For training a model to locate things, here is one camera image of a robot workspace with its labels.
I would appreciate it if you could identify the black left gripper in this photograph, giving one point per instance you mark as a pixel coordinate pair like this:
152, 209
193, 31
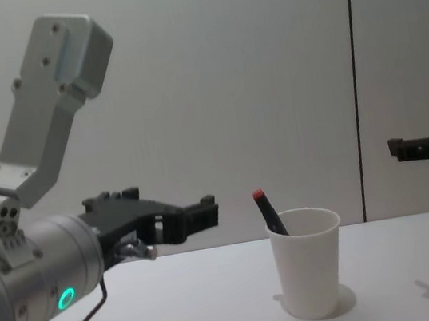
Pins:
127, 222

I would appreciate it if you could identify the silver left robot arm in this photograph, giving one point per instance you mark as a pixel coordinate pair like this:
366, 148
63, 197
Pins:
50, 249

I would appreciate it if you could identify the black pen with red cap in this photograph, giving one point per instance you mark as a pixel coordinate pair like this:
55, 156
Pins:
265, 207

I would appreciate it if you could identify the white paper cup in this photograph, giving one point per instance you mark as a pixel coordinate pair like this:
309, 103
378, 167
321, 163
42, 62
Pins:
309, 267

